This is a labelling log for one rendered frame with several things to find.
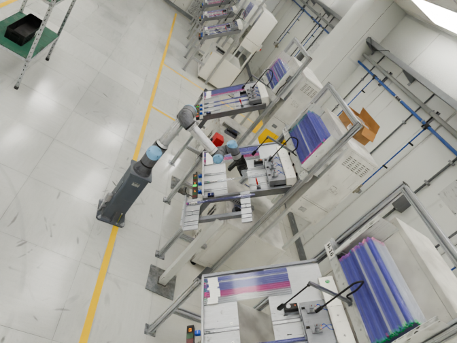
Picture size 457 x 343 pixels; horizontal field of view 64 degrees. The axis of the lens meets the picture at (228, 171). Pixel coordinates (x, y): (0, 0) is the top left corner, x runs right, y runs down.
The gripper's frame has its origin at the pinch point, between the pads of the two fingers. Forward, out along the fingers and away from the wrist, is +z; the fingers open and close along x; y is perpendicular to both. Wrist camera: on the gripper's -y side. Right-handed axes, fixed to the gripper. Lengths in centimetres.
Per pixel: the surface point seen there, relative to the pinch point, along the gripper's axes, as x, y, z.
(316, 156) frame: -23, 60, -13
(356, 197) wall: 82, 104, 137
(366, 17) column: 295, 211, 10
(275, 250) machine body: -21, 6, 73
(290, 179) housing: -19.0, 36.6, 2.0
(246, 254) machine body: -21, -20, 68
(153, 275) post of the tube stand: -47, -92, 33
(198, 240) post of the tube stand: -53, -40, 5
